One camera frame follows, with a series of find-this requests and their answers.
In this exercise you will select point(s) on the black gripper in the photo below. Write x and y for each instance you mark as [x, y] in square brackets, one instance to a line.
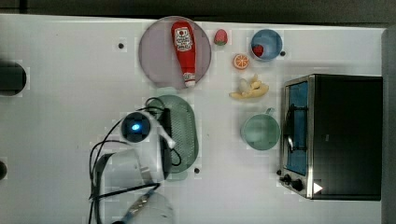
[165, 120]

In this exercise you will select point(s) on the green plastic strainer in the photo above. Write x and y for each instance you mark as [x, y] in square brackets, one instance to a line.
[180, 125]

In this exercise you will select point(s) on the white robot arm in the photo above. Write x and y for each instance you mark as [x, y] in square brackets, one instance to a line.
[124, 182]

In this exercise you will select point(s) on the purple round plate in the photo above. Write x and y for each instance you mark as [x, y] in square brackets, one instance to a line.
[157, 55]

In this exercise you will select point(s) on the green plastic mug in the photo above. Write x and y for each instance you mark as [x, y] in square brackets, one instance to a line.
[261, 131]

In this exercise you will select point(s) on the plush peeled banana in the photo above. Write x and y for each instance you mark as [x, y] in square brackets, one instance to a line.
[247, 89]

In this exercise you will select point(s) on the plush orange slice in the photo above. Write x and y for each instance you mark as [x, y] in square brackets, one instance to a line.
[241, 61]

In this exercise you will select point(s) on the red plush ketchup bottle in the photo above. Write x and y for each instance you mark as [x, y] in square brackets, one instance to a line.
[184, 45]

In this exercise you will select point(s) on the plush strawberry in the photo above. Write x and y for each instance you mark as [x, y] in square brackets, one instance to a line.
[221, 37]

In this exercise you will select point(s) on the small red toy in cup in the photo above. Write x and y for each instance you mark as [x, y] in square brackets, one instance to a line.
[258, 50]

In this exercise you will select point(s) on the blue plastic cup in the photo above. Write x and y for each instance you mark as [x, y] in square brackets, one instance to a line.
[270, 40]

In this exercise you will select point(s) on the toaster oven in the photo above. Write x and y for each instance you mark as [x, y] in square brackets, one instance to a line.
[331, 141]

